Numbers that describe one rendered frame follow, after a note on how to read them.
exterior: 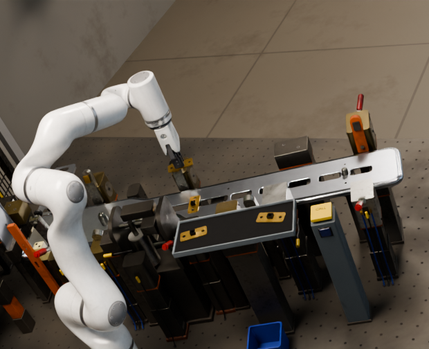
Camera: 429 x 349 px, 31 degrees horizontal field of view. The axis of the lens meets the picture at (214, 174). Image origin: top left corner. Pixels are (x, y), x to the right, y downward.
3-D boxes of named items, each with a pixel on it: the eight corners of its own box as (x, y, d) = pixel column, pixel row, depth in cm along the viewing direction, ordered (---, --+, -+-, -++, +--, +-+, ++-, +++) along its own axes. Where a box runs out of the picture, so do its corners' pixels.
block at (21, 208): (66, 261, 321) (23, 198, 300) (61, 275, 315) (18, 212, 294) (49, 264, 323) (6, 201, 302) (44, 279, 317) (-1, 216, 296)
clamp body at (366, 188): (397, 258, 260) (373, 177, 239) (400, 285, 251) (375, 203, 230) (376, 262, 262) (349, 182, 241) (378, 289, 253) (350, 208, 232)
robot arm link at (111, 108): (58, 131, 224) (131, 106, 246) (97, 135, 214) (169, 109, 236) (53, 100, 221) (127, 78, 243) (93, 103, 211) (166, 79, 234)
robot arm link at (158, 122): (169, 116, 234) (173, 124, 236) (168, 101, 241) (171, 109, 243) (143, 125, 235) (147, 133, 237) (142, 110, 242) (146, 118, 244)
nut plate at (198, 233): (207, 226, 233) (205, 223, 233) (207, 234, 230) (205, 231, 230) (180, 233, 235) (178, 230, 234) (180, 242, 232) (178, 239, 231)
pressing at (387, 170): (398, 141, 259) (398, 138, 258) (405, 186, 242) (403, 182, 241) (36, 219, 300) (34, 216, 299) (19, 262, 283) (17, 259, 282)
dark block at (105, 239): (166, 309, 280) (117, 226, 255) (162, 325, 274) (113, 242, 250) (153, 311, 281) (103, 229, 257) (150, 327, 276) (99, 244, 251)
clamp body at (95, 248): (153, 306, 284) (109, 234, 262) (148, 329, 276) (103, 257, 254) (136, 309, 286) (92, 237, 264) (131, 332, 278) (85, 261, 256)
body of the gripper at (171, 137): (170, 123, 235) (183, 152, 241) (169, 106, 243) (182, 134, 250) (147, 131, 236) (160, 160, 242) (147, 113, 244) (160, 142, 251)
